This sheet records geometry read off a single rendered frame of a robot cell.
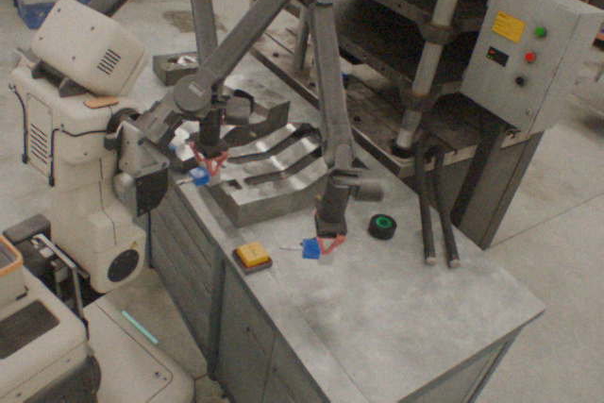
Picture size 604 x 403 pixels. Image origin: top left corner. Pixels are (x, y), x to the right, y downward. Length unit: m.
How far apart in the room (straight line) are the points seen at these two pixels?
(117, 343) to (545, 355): 1.83
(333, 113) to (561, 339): 1.90
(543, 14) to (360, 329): 1.03
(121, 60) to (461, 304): 1.03
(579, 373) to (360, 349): 1.57
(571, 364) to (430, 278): 1.32
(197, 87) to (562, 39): 1.05
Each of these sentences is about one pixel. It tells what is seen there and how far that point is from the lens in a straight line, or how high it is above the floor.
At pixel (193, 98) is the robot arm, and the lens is 1.10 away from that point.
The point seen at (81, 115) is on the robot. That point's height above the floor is 1.23.
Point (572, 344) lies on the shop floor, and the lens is 2.78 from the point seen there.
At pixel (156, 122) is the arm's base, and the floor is 1.23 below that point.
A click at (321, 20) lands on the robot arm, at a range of 1.22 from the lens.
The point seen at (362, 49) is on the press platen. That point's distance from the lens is 2.15.
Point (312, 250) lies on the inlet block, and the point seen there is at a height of 0.94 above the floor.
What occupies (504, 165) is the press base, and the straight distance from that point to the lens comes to 2.55.
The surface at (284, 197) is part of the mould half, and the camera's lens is 1.51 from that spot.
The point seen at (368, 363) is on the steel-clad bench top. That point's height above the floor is 0.80.
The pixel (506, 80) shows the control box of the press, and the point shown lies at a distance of 1.78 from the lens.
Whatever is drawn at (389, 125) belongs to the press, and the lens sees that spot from 2.17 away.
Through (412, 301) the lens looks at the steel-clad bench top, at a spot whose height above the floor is 0.80.
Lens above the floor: 1.79
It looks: 35 degrees down
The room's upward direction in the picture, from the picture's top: 11 degrees clockwise
